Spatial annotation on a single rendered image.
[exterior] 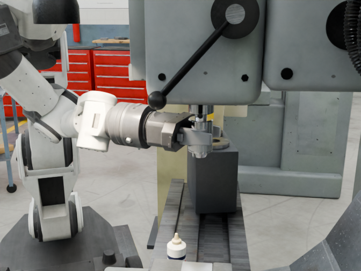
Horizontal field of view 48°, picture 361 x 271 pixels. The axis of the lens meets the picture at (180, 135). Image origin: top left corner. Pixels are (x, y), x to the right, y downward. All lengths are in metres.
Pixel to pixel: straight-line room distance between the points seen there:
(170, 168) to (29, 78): 1.74
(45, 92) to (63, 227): 0.70
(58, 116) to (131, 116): 0.33
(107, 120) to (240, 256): 0.45
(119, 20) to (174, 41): 9.35
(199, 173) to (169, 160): 1.50
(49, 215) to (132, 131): 0.86
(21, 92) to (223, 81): 0.55
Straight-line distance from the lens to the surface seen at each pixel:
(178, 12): 0.65
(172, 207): 1.23
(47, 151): 1.41
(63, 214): 1.59
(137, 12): 0.74
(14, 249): 1.79
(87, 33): 10.18
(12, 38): 1.00
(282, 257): 2.73
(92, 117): 0.85
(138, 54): 0.74
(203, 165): 1.14
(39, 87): 1.06
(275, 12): 0.63
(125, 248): 2.01
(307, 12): 0.64
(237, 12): 0.61
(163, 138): 0.74
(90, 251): 1.69
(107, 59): 5.46
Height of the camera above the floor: 1.46
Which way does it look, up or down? 17 degrees down
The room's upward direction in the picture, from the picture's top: straight up
